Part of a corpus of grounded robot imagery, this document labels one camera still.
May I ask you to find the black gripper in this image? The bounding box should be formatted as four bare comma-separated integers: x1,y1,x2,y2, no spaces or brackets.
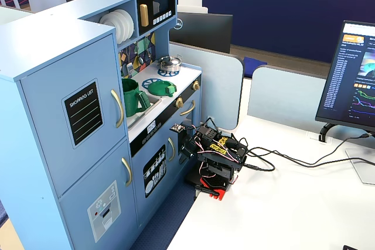
178,130,203,165

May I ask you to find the green round plate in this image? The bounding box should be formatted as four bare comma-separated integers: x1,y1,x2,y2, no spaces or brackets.
148,80,179,98

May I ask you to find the red and black arm base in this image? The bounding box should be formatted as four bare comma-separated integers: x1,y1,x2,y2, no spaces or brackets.
184,170,238,203

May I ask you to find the green pitcher recipient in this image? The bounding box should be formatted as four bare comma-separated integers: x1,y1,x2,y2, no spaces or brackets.
121,78,151,118

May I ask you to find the silver pot with lid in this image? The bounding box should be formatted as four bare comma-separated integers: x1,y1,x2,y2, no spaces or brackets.
157,55,182,73

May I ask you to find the pale blue desk divider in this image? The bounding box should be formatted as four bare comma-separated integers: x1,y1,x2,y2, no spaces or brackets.
169,41,245,131
247,66,335,125

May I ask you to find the blue fabric seat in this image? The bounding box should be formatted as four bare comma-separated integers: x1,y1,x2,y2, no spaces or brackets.
242,56,268,77

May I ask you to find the black Dell monitor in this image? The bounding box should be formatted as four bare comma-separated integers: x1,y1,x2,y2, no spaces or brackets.
169,12,234,54

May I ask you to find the white plate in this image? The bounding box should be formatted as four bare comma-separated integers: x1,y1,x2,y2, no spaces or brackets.
107,11,127,28
98,13,114,27
115,9,135,43

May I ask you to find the blue toy kitchen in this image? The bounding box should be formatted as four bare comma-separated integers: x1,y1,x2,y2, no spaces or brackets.
0,0,203,250

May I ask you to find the monitor with lit screen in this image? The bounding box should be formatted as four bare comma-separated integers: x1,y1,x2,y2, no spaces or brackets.
315,20,375,132

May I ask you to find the monitor stand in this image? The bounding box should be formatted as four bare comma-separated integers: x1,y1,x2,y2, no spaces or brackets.
318,122,375,186

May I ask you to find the black cable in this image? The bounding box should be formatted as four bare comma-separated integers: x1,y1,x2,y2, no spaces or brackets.
246,132,375,172
244,156,375,173

